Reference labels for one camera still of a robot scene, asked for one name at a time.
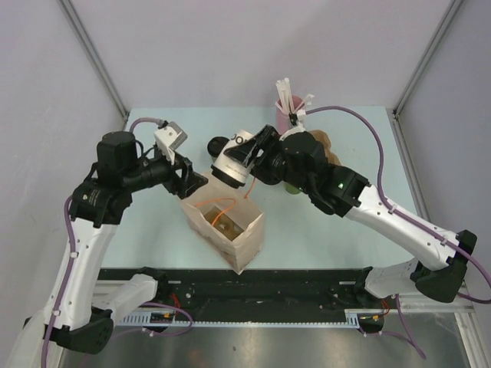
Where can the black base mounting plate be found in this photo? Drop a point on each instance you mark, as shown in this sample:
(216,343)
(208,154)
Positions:
(334,287)

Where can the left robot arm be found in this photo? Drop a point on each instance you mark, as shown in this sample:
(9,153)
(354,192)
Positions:
(92,214)

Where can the white wrapped straws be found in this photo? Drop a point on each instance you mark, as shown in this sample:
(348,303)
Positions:
(285,102)

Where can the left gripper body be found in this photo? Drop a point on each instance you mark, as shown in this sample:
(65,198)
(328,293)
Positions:
(167,175)

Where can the brown cardboard cup carrier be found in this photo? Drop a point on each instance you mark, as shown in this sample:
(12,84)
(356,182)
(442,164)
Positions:
(323,138)

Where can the pink straw holder cup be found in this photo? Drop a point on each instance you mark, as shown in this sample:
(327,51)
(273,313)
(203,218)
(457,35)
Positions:
(282,120)

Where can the white paper cup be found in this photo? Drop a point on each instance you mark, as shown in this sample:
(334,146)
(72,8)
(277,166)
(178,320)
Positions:
(234,162)

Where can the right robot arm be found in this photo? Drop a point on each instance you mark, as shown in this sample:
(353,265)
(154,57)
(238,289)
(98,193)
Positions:
(439,261)

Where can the black coffee cup lid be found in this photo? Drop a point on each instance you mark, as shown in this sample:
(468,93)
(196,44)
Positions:
(216,145)

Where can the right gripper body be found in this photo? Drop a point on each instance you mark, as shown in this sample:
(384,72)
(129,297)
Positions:
(273,162)

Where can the brown paper takeout bag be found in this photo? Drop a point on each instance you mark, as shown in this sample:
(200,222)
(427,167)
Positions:
(238,205)

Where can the white cable duct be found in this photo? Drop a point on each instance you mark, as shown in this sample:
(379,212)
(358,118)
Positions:
(258,316)

